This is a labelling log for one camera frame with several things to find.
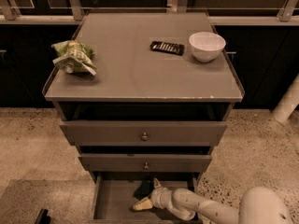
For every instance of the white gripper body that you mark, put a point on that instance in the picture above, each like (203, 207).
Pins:
(158, 197)

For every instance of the green yellow sponge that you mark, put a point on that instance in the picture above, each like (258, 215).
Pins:
(144, 190)

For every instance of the grey bottom drawer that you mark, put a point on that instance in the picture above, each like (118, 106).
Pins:
(113, 202)

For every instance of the grey drawer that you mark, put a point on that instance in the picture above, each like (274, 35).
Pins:
(143, 133)
(144, 162)
(113, 202)

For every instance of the grey middle drawer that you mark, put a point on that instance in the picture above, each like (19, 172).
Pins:
(144, 162)

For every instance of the grey drawer cabinet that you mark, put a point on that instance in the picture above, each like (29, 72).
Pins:
(134, 83)

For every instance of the grey top drawer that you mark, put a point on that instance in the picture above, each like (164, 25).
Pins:
(143, 133)

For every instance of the black object at floor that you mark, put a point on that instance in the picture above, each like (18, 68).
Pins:
(43, 217)

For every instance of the black snack bar packet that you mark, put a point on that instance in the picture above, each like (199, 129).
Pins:
(166, 47)

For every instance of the white bowl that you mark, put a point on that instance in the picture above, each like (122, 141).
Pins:
(206, 46)

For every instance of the white pillar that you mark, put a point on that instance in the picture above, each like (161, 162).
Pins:
(288, 102)

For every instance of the green chip bag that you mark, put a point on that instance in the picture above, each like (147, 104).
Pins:
(74, 57)

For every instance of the metal window railing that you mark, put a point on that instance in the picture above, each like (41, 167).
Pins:
(220, 12)

